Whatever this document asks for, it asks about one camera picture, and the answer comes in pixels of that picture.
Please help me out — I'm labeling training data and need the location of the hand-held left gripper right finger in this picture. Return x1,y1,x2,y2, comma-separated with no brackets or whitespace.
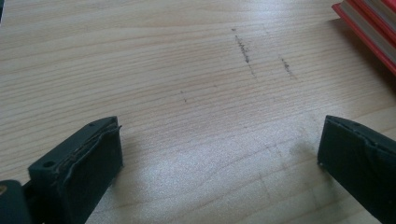
317,114,396,224

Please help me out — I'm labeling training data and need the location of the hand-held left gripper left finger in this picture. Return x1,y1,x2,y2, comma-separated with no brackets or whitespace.
27,116,124,224

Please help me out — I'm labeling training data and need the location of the red picture book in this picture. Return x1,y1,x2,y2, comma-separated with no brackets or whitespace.
332,0,396,77
346,0,396,45

